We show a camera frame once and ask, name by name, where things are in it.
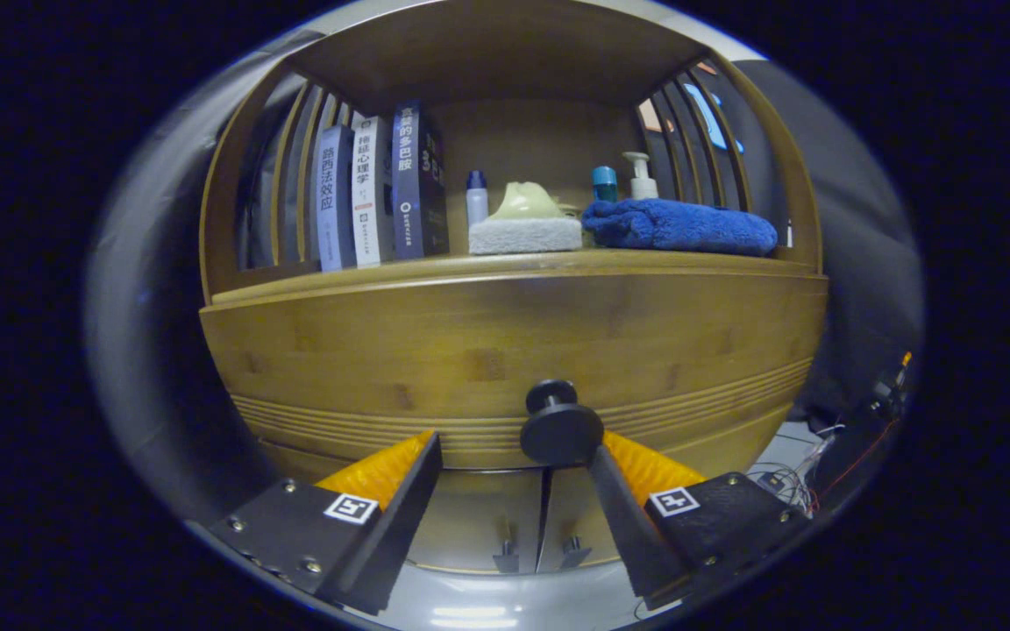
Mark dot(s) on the teal bottle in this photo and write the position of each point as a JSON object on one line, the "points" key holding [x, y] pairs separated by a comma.
{"points": [[605, 186]]}

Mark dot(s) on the white book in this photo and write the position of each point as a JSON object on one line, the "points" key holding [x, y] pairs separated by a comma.
{"points": [[369, 193]]}

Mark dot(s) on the folded blue towel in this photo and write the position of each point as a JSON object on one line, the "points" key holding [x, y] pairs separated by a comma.
{"points": [[680, 228]]}

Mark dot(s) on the black equipment with orange part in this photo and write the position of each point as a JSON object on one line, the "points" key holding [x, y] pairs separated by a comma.
{"points": [[856, 447]]}

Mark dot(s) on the wooden cabinet door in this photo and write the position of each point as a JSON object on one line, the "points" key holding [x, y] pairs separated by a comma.
{"points": [[571, 508], [470, 517]]}

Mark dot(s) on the wooden drawer with black knob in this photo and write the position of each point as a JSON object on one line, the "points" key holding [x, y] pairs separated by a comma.
{"points": [[426, 350]]}

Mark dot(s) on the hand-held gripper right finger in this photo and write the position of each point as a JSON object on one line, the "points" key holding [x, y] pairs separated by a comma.
{"points": [[636, 535]]}

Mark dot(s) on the white pump bottle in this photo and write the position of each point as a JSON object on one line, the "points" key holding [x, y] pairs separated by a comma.
{"points": [[642, 184]]}

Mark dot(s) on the light blue book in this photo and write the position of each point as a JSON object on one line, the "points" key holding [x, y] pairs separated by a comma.
{"points": [[334, 210]]}

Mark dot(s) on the wooden cabinet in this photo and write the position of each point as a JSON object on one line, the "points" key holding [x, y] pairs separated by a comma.
{"points": [[505, 53]]}

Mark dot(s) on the dark blue book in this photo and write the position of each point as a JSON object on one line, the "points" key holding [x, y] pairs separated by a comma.
{"points": [[413, 175]]}

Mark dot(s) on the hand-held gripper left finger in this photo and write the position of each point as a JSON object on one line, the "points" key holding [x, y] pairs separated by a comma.
{"points": [[391, 535]]}

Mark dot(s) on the white bottle with blue cap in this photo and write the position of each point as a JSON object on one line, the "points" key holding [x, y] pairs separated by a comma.
{"points": [[476, 202]]}

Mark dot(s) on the wooden countertop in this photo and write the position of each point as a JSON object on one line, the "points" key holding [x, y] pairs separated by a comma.
{"points": [[400, 266]]}

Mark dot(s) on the black backdrop cloth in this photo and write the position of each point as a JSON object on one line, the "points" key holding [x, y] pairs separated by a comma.
{"points": [[864, 263]]}

